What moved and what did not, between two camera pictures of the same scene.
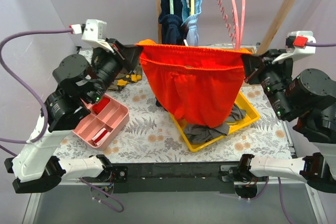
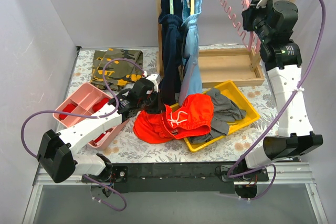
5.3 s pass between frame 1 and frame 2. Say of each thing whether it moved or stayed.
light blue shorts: stayed
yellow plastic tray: stayed
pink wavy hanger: moved
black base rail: stayed
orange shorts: moved
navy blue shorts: stayed
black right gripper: moved
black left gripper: moved
